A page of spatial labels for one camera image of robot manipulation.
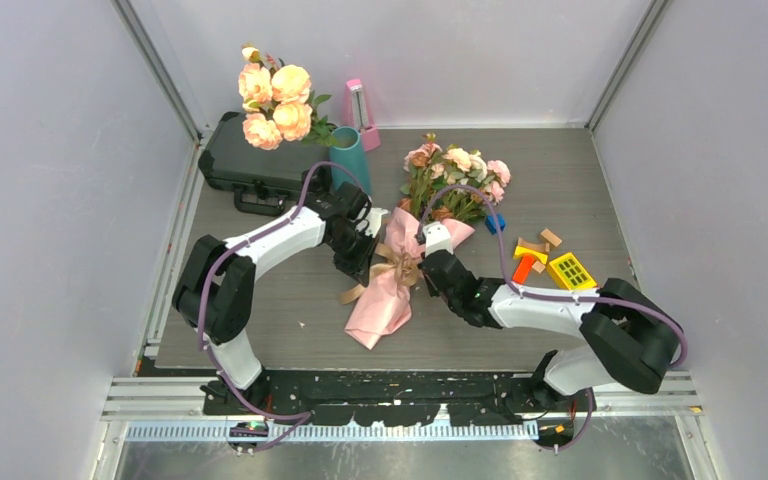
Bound small blue brick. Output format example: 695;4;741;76
484;213;506;235

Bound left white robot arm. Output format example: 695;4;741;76
171;183;389;414

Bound pink flower bouquet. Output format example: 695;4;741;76
344;133;512;350

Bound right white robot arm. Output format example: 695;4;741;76
420;250;687;411

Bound black carrying case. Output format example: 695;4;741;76
198;111;329;217

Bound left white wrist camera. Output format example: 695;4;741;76
355;207;390;238

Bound teal vase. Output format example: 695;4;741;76
329;126;372;196

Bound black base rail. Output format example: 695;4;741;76
200;370;591;427

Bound orange rectangular block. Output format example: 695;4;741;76
512;254;539;285

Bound wooden rectangular block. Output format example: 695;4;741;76
539;228;563;249

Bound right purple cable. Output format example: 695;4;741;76
417;184;690;455

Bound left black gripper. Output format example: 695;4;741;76
326;227;380;286

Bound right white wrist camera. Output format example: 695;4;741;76
421;222;454;257

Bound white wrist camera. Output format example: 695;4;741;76
355;207;390;238
421;222;454;257

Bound pink metronome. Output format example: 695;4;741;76
342;79;381;152

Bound wooden arch block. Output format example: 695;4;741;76
517;238;551;253

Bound peach artificial roses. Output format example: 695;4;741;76
238;44;337;151

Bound tan ribbon bow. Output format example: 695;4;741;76
337;244;421;305

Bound yellow arch block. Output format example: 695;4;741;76
513;246;548;264

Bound yellow window block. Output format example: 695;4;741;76
547;252;598;291

